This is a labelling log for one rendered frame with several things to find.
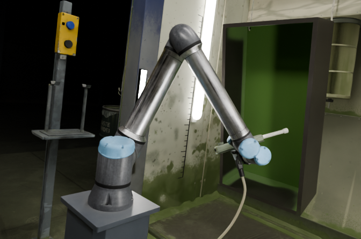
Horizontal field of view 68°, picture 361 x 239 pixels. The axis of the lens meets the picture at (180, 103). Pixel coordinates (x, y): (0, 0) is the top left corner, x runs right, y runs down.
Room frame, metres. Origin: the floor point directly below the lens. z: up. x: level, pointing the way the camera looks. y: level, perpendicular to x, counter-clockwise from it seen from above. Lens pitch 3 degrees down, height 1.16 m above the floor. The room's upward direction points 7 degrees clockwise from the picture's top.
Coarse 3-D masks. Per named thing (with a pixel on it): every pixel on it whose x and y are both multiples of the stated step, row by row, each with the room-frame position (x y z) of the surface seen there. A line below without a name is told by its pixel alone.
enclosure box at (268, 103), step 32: (224, 32) 1.85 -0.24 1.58; (256, 32) 2.06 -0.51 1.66; (288, 32) 1.91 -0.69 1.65; (320, 32) 1.52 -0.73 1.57; (224, 64) 1.88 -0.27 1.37; (256, 64) 2.09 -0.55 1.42; (288, 64) 1.93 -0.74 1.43; (320, 64) 1.59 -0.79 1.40; (256, 96) 2.12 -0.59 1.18; (288, 96) 1.96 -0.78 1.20; (320, 96) 1.68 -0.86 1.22; (224, 128) 2.00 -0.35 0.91; (256, 128) 2.15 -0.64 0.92; (288, 128) 1.98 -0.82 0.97; (320, 128) 1.77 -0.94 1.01; (224, 160) 2.05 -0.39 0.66; (288, 160) 2.01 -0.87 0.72; (256, 192) 1.92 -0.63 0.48; (288, 192) 1.92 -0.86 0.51
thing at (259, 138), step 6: (276, 132) 1.66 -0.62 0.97; (282, 132) 1.67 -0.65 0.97; (258, 138) 1.62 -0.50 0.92; (264, 138) 1.64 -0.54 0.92; (222, 144) 1.60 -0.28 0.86; (228, 144) 1.59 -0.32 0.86; (216, 150) 1.57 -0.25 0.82; (222, 150) 1.58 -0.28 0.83; (228, 150) 1.58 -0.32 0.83; (240, 168) 1.58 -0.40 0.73; (240, 174) 1.58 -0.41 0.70
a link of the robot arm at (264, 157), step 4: (260, 148) 1.26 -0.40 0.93; (264, 148) 1.27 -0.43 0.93; (260, 152) 1.26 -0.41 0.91; (264, 152) 1.27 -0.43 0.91; (268, 152) 1.27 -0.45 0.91; (256, 156) 1.25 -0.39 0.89; (260, 156) 1.26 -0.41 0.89; (264, 156) 1.26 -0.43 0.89; (268, 156) 1.27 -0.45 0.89; (248, 160) 1.34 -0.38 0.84; (252, 160) 1.29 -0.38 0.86; (256, 160) 1.25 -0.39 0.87; (260, 160) 1.25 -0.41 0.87; (264, 160) 1.26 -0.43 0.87; (268, 160) 1.26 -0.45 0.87; (260, 164) 1.26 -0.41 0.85; (264, 164) 1.26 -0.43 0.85
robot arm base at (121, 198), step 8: (96, 184) 1.08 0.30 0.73; (128, 184) 1.11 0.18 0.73; (96, 192) 1.06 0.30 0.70; (104, 192) 1.05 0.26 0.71; (112, 192) 1.06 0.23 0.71; (120, 192) 1.07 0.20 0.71; (128, 192) 1.10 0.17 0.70; (88, 200) 1.08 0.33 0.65; (96, 200) 1.05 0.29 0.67; (104, 200) 1.04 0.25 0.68; (112, 200) 1.05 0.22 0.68; (120, 200) 1.06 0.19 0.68; (128, 200) 1.09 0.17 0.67; (96, 208) 1.04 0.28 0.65; (104, 208) 1.03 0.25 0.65; (112, 208) 1.04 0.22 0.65; (120, 208) 1.05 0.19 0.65
